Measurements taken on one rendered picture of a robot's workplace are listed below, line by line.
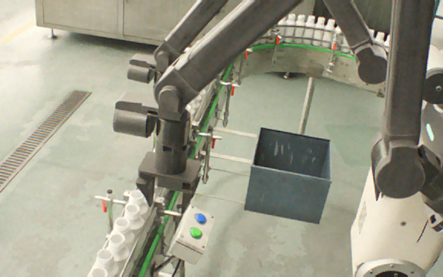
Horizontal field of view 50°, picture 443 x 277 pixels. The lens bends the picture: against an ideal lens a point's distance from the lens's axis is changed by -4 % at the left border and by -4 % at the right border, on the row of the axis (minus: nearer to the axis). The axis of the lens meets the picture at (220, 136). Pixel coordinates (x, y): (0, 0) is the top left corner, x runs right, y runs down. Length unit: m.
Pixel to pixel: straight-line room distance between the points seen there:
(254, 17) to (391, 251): 0.63
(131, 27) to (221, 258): 2.94
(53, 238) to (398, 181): 2.37
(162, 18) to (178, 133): 4.19
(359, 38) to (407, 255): 0.50
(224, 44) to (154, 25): 4.29
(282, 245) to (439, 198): 2.18
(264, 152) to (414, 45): 1.53
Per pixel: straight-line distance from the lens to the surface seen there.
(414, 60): 0.75
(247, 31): 0.73
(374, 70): 1.20
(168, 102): 0.77
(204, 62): 0.75
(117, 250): 1.21
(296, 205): 1.97
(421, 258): 1.16
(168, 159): 0.84
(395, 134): 0.79
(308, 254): 2.97
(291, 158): 2.20
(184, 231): 1.30
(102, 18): 5.19
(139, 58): 1.33
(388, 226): 1.08
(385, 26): 6.82
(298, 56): 3.04
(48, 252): 2.86
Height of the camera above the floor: 2.00
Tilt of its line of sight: 31 degrees down
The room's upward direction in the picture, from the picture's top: 7 degrees clockwise
